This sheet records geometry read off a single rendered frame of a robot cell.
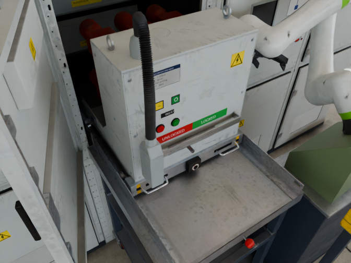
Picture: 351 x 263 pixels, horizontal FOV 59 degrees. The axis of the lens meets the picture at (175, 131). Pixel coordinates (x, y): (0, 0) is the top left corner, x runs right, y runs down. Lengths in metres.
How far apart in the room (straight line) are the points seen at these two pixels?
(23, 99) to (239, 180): 0.88
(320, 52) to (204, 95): 0.66
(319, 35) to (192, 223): 0.99
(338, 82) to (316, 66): 0.20
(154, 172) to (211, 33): 0.47
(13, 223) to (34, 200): 0.95
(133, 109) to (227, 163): 0.56
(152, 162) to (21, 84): 0.44
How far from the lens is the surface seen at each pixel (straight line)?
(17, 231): 1.63
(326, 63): 1.53
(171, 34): 1.01
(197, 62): 0.96
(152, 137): 0.88
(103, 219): 1.86
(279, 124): 2.42
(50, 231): 0.72
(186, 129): 1.10
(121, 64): 0.86
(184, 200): 1.19
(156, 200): 1.19
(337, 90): 1.37
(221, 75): 1.06
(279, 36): 1.24
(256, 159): 1.36
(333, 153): 1.31
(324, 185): 1.42
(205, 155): 1.26
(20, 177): 0.58
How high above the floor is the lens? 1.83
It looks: 43 degrees down
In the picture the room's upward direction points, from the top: 1 degrees clockwise
